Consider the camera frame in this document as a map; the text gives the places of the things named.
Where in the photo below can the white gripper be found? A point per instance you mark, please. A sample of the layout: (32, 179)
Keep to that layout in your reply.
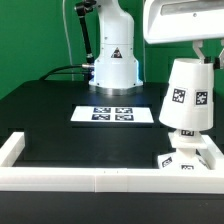
(167, 21)

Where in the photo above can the white lamp shade cone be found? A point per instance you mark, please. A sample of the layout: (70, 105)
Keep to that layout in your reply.
(188, 104)

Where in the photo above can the white lamp bulb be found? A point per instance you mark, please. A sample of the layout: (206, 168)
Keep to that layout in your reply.
(187, 133)

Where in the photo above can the white lamp base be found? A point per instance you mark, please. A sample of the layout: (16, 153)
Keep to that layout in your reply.
(185, 155)

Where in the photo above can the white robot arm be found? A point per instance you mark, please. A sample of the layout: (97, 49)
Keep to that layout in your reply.
(116, 70)

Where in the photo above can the white marker tag plate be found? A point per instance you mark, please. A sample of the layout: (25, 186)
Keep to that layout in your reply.
(112, 114)

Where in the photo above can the white U-shaped fence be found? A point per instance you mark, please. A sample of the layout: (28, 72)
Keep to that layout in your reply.
(14, 178)

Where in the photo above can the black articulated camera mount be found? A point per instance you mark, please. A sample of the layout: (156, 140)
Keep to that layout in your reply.
(82, 8)

